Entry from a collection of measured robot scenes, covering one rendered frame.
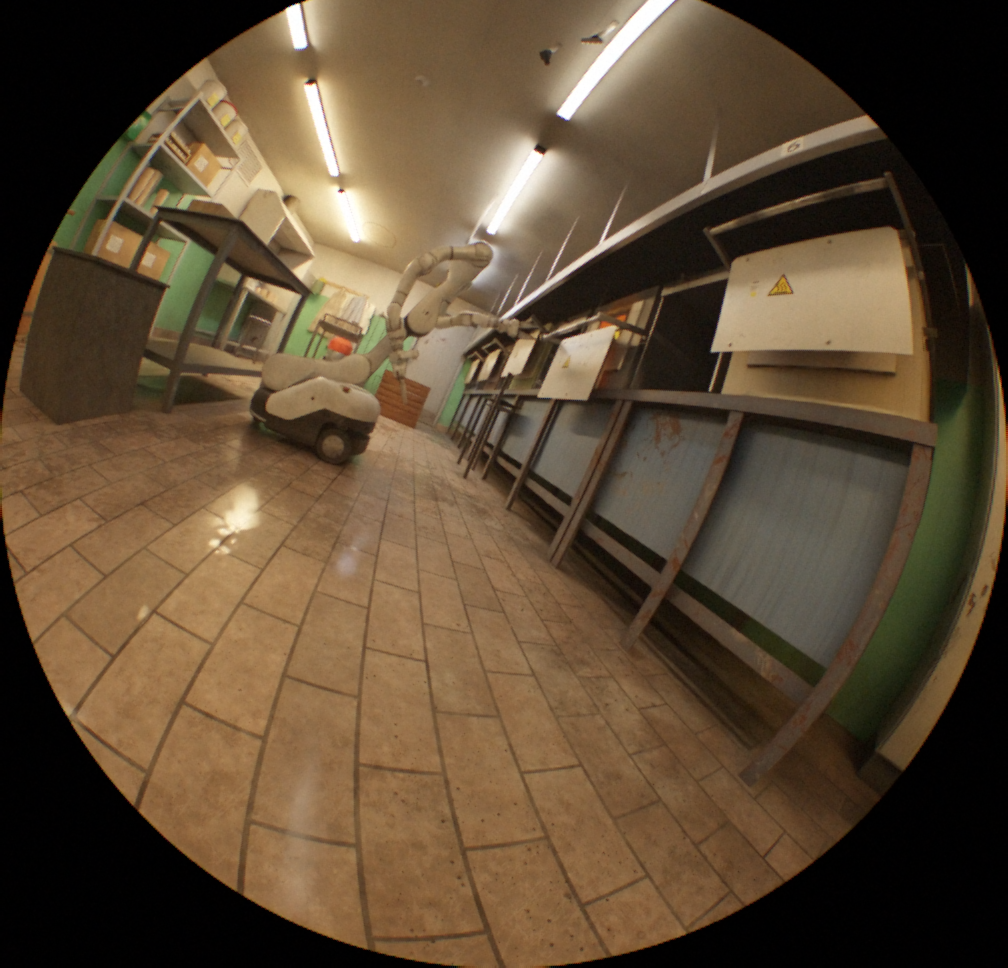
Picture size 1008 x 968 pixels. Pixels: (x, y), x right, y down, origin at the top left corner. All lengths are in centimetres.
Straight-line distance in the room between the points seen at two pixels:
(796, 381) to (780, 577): 51
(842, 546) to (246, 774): 110
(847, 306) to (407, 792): 120
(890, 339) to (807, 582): 57
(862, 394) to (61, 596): 156
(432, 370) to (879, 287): 621
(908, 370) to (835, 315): 23
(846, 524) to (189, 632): 127
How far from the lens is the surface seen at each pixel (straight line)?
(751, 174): 125
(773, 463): 101
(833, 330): 91
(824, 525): 92
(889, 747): 138
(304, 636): 64
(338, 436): 158
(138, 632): 62
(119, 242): 339
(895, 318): 90
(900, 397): 93
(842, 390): 97
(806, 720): 85
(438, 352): 639
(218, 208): 176
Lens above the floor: 45
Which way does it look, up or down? 5 degrees down
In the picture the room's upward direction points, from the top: 24 degrees clockwise
